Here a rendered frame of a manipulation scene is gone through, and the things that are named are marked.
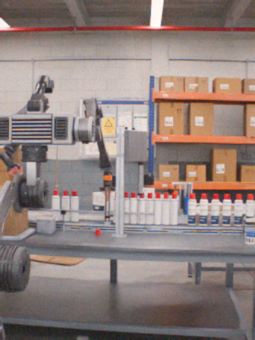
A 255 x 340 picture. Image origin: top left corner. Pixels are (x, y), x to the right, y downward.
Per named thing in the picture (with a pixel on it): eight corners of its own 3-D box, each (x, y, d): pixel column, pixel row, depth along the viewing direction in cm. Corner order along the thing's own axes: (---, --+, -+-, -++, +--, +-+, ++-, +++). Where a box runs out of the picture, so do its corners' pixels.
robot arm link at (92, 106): (81, 96, 248) (97, 92, 247) (86, 114, 256) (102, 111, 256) (79, 134, 213) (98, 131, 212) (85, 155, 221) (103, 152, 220)
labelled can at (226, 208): (229, 225, 261) (231, 193, 260) (231, 226, 256) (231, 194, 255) (221, 225, 261) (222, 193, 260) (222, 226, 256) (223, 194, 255)
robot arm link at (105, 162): (83, 111, 249) (101, 108, 248) (84, 108, 254) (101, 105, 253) (98, 171, 271) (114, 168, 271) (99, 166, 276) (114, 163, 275)
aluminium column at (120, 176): (123, 234, 254) (124, 126, 251) (122, 236, 250) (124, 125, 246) (116, 234, 255) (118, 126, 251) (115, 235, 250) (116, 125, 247)
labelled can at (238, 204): (240, 225, 260) (242, 193, 259) (242, 226, 255) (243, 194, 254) (233, 225, 260) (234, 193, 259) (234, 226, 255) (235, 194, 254)
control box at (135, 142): (146, 161, 258) (147, 130, 257) (129, 161, 245) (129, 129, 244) (134, 161, 265) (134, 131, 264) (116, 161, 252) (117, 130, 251)
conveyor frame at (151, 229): (241, 231, 263) (241, 225, 263) (243, 235, 252) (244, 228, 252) (1, 223, 282) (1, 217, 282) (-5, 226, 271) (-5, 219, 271)
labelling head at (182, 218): (191, 220, 277) (192, 183, 275) (192, 224, 264) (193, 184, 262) (171, 220, 278) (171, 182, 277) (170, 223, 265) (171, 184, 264)
